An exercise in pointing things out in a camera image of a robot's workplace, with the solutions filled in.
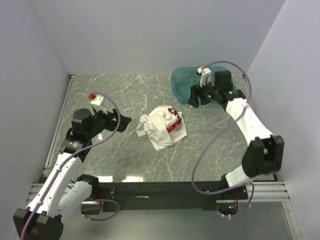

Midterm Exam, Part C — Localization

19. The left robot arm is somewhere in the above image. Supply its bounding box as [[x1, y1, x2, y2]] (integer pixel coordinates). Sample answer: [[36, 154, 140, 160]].
[[13, 108, 132, 240]]

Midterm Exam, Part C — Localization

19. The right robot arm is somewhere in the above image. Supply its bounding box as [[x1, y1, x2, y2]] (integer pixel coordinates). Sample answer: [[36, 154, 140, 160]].
[[188, 67, 285, 200]]

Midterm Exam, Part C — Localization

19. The aluminium frame rail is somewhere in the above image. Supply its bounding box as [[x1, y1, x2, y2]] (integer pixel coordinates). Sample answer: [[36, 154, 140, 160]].
[[26, 181, 290, 205]]

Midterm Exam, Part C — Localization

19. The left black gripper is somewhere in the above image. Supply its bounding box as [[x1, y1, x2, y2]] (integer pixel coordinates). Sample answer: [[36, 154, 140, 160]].
[[86, 106, 131, 139]]

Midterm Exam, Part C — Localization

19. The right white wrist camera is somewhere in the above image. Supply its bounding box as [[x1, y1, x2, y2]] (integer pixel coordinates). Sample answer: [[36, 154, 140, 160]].
[[196, 66, 212, 88]]

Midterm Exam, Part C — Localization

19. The white t-shirt red print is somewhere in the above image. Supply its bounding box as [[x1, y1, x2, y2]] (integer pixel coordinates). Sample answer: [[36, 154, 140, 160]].
[[135, 105, 188, 152]]

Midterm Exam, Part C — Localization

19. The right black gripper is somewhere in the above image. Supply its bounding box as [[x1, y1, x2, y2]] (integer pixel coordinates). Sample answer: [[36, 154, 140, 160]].
[[187, 78, 220, 109]]

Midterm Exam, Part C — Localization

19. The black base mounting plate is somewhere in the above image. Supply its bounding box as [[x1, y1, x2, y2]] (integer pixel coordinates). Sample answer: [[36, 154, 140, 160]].
[[87, 181, 248, 211]]

